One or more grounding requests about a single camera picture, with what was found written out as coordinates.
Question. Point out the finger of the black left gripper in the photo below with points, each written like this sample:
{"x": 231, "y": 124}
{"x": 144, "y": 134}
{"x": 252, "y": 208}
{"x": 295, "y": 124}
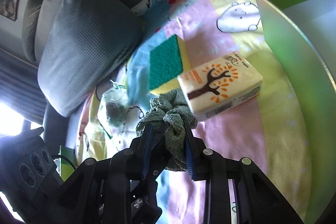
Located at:
{"x": 155, "y": 173}

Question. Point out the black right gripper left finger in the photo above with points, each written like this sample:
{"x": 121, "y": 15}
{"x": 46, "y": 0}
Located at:
{"x": 100, "y": 191}

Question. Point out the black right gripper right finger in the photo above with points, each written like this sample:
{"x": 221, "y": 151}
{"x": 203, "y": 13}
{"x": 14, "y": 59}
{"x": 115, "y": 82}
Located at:
{"x": 257, "y": 200}

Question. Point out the green knitted cloth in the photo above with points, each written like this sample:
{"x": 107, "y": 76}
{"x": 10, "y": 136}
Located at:
{"x": 168, "y": 114}

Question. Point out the clear bag with green print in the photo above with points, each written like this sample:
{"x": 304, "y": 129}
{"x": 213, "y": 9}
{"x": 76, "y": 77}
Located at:
{"x": 112, "y": 110}

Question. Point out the tissue pack with tree print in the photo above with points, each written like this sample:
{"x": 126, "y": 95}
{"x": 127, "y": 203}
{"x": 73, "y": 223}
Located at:
{"x": 219, "y": 85}

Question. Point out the grey square cushion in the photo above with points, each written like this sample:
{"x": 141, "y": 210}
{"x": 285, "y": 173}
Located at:
{"x": 88, "y": 40}

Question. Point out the colourful cartoon bed sheet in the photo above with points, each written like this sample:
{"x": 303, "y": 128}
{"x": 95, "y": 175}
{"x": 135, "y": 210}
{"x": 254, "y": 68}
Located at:
{"x": 269, "y": 128}

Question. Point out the green white cardboard box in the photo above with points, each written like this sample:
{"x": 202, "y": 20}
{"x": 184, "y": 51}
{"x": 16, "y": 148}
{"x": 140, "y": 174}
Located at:
{"x": 301, "y": 34}

